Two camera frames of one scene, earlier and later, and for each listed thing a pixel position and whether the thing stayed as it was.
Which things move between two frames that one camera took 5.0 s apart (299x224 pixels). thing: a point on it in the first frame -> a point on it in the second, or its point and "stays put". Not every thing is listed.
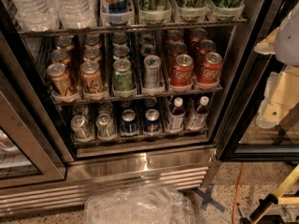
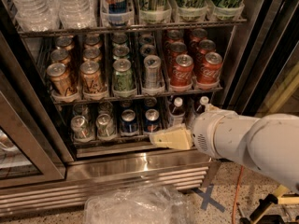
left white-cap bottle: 176,114 stays put
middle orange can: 61,56 stays put
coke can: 182,71 stays put
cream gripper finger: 281,94 -> 179,137
